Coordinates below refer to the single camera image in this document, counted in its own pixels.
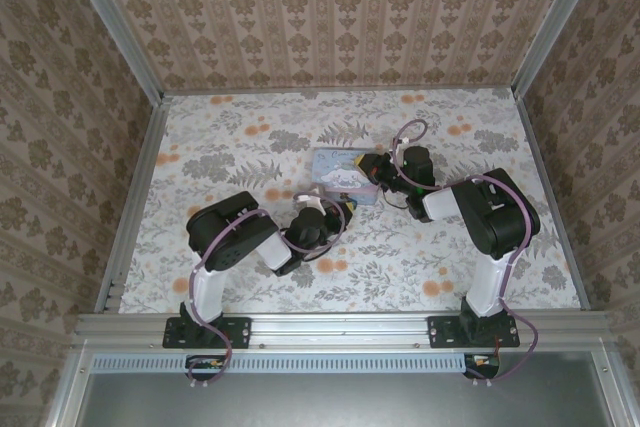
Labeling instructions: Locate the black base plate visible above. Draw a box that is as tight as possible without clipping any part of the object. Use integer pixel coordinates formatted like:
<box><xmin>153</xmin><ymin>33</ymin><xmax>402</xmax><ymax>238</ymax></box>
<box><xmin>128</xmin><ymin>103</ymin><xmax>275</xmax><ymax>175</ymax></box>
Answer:
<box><xmin>162</xmin><ymin>315</ymin><xmax>252</xmax><ymax>351</ymax></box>
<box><xmin>427</xmin><ymin>315</ymin><xmax>521</xmax><ymax>350</ymax></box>

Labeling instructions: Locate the aluminium corner post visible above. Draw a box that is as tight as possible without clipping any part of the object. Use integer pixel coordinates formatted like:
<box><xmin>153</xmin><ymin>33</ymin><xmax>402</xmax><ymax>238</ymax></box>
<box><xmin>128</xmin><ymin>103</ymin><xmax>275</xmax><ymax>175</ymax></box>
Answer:
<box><xmin>59</xmin><ymin>0</ymin><xmax>166</xmax><ymax>101</ymax></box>
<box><xmin>512</xmin><ymin>0</ymin><xmax>609</xmax><ymax>96</ymax></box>

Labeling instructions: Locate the black connector board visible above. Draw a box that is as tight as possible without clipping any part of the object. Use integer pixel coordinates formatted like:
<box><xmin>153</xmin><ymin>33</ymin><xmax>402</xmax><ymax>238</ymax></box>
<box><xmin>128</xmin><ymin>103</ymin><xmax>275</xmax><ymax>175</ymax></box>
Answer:
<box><xmin>185</xmin><ymin>354</ymin><xmax>227</xmax><ymax>382</ymax></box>
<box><xmin>462</xmin><ymin>352</ymin><xmax>502</xmax><ymax>381</ymax></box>

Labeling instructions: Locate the thin aluminium wall rail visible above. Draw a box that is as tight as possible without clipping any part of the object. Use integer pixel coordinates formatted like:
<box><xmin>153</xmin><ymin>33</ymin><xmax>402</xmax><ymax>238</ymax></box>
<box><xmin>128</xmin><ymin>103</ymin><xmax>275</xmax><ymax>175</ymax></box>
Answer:
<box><xmin>162</xmin><ymin>88</ymin><xmax>519</xmax><ymax>98</ymax></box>

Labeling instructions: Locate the grey metal panel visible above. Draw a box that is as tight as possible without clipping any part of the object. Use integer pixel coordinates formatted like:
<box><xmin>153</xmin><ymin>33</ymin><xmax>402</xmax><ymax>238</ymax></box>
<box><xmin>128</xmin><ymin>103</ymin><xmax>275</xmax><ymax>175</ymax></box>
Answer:
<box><xmin>74</xmin><ymin>369</ymin><xmax>609</xmax><ymax>427</ymax></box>

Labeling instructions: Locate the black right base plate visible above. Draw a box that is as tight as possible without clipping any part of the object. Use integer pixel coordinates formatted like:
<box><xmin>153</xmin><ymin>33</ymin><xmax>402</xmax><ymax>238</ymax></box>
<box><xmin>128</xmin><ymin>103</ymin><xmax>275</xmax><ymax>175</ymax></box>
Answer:
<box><xmin>427</xmin><ymin>315</ymin><xmax>521</xmax><ymax>350</ymax></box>

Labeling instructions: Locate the blue cartoon tin box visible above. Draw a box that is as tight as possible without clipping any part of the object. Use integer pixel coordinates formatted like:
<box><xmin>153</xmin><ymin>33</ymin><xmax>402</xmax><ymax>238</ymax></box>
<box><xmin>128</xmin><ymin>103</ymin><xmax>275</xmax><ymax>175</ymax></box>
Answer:
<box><xmin>310</xmin><ymin>146</ymin><xmax>380</xmax><ymax>208</ymax></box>

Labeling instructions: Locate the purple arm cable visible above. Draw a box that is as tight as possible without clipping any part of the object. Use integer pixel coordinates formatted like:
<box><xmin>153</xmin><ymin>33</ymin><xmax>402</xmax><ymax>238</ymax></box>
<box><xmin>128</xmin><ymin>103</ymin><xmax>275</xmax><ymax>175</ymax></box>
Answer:
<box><xmin>187</xmin><ymin>194</ymin><xmax>347</xmax><ymax>391</ymax></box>
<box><xmin>392</xmin><ymin>119</ymin><xmax>541</xmax><ymax>388</ymax></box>

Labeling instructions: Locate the wide aluminium mounting rail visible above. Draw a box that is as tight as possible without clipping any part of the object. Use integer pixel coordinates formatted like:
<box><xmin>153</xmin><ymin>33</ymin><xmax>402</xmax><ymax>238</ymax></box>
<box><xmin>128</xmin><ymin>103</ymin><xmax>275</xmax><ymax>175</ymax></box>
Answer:
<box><xmin>74</xmin><ymin>310</ymin><xmax>624</xmax><ymax>352</ymax></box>

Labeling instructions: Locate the aluminium table edge rail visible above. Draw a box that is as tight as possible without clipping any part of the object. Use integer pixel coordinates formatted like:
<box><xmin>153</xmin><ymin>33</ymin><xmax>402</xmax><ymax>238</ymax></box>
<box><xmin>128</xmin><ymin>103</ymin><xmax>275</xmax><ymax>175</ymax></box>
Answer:
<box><xmin>94</xmin><ymin>94</ymin><xmax>171</xmax><ymax>316</ymax></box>
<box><xmin>513</xmin><ymin>89</ymin><xmax>594</xmax><ymax>311</ymax></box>

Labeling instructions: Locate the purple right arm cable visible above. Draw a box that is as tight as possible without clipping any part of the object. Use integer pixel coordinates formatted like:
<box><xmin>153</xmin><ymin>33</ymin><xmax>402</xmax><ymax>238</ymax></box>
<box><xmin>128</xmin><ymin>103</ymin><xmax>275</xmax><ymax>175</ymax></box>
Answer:
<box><xmin>392</xmin><ymin>119</ymin><xmax>541</xmax><ymax>388</ymax></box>

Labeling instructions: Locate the slotted grey cable duct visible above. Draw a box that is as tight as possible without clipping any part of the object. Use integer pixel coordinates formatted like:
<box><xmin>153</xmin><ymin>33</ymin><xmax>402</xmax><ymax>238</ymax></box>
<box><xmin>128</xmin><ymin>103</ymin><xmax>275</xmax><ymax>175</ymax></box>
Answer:
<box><xmin>92</xmin><ymin>350</ymin><xmax>501</xmax><ymax>376</ymax></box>

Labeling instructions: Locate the aluminium frame bar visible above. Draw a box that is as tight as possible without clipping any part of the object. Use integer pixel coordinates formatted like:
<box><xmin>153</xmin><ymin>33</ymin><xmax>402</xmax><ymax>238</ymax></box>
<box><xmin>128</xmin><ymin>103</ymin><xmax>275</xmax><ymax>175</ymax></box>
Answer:
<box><xmin>592</xmin><ymin>346</ymin><xmax>629</xmax><ymax>427</ymax></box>
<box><xmin>47</xmin><ymin>346</ymin><xmax>94</xmax><ymax>427</ymax></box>

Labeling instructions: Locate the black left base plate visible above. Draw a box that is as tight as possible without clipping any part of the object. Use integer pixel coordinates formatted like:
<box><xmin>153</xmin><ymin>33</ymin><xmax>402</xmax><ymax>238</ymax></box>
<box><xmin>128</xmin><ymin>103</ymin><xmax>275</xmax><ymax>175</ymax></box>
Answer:
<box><xmin>162</xmin><ymin>315</ymin><xmax>252</xmax><ymax>351</ymax></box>

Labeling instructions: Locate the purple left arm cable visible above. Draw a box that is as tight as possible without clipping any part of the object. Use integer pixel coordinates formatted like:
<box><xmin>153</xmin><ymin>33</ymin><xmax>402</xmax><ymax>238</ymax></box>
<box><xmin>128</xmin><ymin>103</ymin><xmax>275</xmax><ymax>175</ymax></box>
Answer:
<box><xmin>187</xmin><ymin>194</ymin><xmax>347</xmax><ymax>391</ymax></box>

